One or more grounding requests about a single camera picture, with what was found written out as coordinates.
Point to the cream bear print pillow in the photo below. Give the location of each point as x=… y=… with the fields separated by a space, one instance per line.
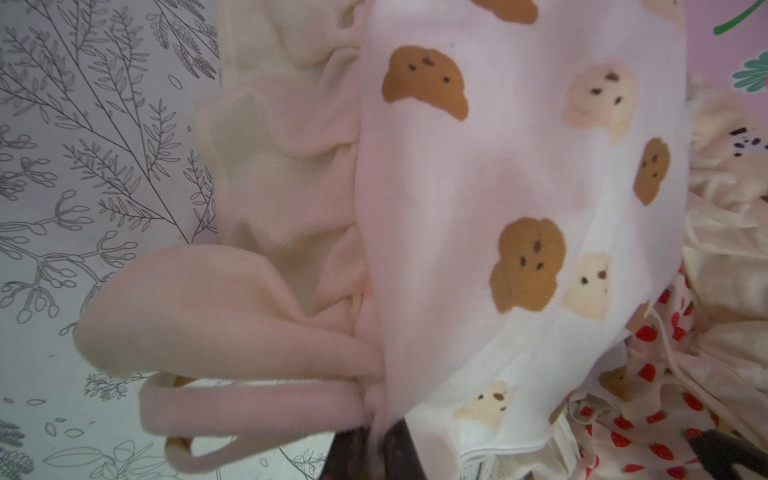
x=725 y=253

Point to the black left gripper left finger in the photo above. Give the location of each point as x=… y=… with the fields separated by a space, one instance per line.
x=360 y=456

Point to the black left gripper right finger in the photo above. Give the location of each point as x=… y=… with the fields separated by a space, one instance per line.
x=729 y=458

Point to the white pillow brown bear print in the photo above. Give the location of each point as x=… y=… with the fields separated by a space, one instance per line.
x=434 y=218

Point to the strawberry print ruffled pillow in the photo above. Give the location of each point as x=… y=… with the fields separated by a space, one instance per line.
x=683 y=376

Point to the fern print table mat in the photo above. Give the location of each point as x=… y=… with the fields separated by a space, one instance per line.
x=98 y=167

